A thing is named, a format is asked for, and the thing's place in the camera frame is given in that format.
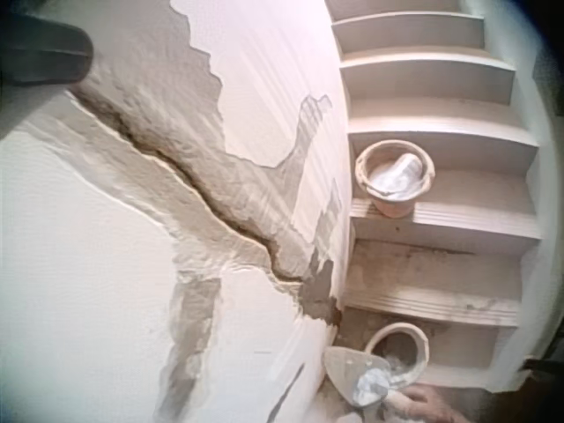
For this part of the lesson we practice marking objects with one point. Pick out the person's right hand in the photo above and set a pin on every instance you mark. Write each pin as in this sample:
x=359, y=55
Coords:
x=434, y=407

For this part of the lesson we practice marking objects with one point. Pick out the person's right fingers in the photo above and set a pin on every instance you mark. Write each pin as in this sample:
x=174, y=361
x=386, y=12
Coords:
x=410, y=401

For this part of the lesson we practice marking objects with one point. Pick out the metal plastering trowel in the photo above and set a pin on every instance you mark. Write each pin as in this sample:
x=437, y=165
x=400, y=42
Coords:
x=341, y=365

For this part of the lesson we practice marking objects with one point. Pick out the white plaster in bucket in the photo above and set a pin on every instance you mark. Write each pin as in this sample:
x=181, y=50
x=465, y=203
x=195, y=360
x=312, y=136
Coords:
x=403, y=368

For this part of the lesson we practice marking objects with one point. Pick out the white plaster lump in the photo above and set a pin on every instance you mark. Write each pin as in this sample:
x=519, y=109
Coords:
x=372, y=388

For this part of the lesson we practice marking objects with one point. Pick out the plaster-stained mixing bucket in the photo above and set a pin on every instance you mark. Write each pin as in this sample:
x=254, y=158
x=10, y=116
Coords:
x=420, y=348

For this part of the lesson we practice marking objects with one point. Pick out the plaster-stained bucket with bag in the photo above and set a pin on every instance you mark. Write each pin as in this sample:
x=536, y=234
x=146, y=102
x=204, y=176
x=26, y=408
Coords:
x=394, y=205

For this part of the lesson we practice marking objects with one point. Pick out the white plastic bag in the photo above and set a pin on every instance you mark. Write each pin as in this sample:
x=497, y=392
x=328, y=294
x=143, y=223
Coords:
x=398, y=174

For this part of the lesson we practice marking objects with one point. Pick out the white staircase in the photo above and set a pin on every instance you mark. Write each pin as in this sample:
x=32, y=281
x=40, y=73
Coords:
x=440, y=119

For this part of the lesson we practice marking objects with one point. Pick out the dark grey handrail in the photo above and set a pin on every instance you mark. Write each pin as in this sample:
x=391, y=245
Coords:
x=42, y=50

